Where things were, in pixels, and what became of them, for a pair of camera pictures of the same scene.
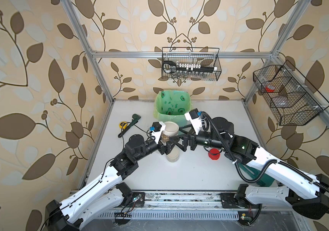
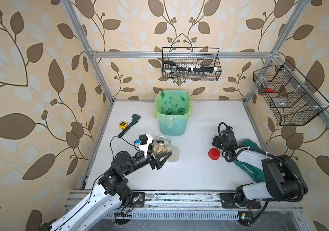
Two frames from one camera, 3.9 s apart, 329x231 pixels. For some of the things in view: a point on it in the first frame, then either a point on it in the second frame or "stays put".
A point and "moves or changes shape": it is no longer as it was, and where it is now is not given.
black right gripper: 191,134 → 216,141
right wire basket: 293,100 stays put
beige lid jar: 171,130 moves or changes shape
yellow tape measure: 123,124 stays put
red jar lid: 214,154 stays put
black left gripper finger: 170,146 → 161,159
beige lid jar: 173,156 stays put
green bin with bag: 171,106 stays put
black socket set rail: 170,66 stays put
